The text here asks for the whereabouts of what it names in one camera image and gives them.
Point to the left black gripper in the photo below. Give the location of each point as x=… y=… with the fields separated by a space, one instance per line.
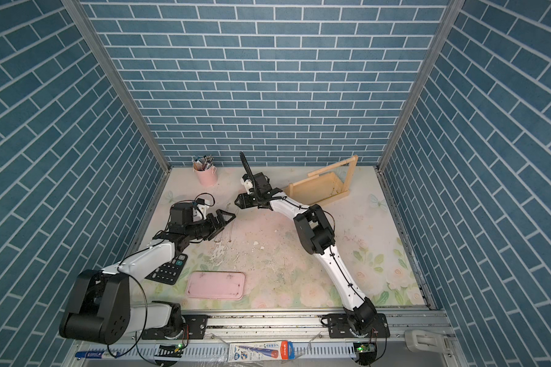
x=216 y=227

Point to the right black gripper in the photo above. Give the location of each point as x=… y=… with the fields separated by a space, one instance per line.
x=244 y=200

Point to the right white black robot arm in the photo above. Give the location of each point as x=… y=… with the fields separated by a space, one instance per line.
x=317 y=237

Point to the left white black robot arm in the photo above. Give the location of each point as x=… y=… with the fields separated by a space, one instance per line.
x=100 y=309

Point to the wooden jewelry display stand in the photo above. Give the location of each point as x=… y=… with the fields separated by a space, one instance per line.
x=325 y=185

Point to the pink pen holder cup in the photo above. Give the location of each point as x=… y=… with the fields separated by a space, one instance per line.
x=208 y=177

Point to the pens in cup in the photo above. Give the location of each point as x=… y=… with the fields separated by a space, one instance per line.
x=203 y=163

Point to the pink plastic tray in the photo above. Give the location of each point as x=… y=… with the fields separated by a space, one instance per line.
x=216 y=285

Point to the black calculator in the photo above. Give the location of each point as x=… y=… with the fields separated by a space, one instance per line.
x=169 y=272

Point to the blue marker pen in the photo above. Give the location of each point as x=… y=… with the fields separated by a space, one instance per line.
x=98 y=354

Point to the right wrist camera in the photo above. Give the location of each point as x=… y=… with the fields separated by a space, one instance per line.
x=248 y=183

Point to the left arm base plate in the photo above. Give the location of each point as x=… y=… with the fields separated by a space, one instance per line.
x=188 y=327

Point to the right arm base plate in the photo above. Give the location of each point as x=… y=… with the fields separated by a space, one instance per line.
x=343 y=326

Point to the white plastic bracket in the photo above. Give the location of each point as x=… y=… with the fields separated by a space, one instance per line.
x=425 y=341

